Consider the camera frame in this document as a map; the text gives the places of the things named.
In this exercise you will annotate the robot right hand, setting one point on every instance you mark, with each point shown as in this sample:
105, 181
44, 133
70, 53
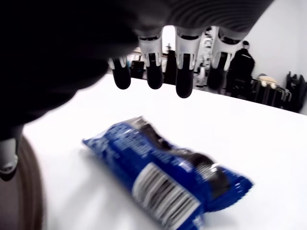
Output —
72, 48

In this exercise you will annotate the blue Oreo cookie pack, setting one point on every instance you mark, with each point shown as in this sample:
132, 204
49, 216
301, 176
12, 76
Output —
153, 163

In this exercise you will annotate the round dark brown tray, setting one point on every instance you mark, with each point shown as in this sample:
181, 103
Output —
21, 196

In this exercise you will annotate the person in black clothes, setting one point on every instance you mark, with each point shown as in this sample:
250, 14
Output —
241, 64

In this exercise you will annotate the stacked stools with beige seats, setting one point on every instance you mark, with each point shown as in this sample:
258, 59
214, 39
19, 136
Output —
266, 80

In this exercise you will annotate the black stacked chairs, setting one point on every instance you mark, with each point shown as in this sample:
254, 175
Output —
297, 93

